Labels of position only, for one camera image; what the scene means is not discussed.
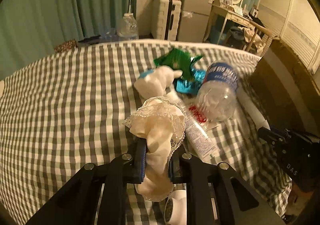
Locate teal blister pack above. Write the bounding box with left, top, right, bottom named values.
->
left=173, top=69, right=207, bottom=95

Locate cream dressing table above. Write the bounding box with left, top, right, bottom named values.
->
left=204, top=4, right=271, bottom=51

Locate grey checked bedsheet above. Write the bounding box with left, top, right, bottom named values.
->
left=0, top=39, right=293, bottom=225

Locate green snack wrapper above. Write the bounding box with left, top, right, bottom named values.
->
left=153, top=47, right=205, bottom=82

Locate pack of small water bottles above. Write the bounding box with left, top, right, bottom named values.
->
left=98, top=28, right=118, bottom=43

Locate clear bottle with blue label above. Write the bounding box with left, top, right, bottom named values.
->
left=197, top=62, right=238, bottom=122

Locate large clear water jug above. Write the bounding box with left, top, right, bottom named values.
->
left=117, top=13, right=139, bottom=41

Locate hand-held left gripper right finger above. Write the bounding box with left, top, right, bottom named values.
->
left=168, top=145, right=287, bottom=225

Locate white plush toy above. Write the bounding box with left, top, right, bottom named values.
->
left=134, top=66, right=183, bottom=98

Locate grey mini fridge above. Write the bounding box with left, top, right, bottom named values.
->
left=177, top=0, right=213, bottom=43

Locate brown patterned pouch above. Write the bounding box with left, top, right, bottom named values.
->
left=54, top=39, right=78, bottom=53

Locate white lace cloth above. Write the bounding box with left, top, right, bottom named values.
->
left=123, top=97, right=187, bottom=202

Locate white panelled furniture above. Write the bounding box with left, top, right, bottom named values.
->
left=260, top=0, right=320, bottom=76

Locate white red sachet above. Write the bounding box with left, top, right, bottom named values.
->
left=188, top=104, right=209, bottom=124

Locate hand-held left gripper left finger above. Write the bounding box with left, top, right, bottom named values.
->
left=25, top=140, right=148, bottom=225

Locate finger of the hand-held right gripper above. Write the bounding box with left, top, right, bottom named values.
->
left=257, top=126, right=288, bottom=142

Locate white suitcase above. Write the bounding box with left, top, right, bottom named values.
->
left=151, top=0, right=182, bottom=41

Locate pale clothes heap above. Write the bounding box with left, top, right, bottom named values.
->
left=244, top=26, right=267, bottom=53

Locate dark flat object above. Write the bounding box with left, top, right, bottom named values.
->
left=77, top=36, right=101, bottom=44

